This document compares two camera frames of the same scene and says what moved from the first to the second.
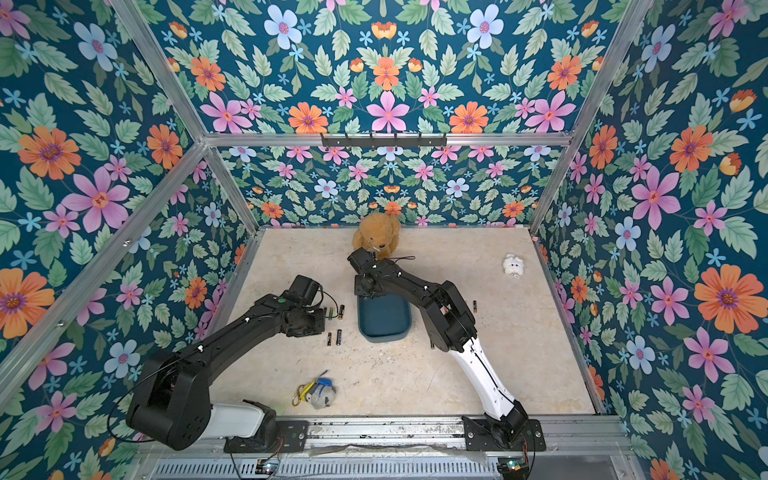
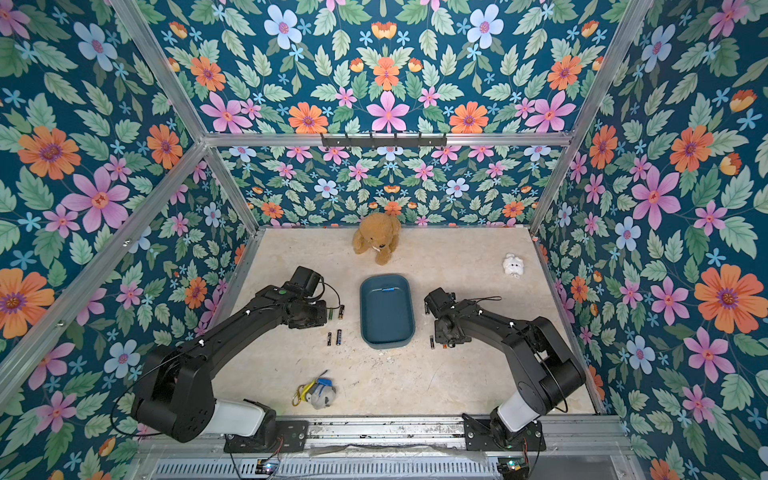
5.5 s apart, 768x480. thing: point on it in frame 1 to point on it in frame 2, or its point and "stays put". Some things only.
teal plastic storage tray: x=384 y=318 stays put
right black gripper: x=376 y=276 to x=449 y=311
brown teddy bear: x=379 y=233 stays put
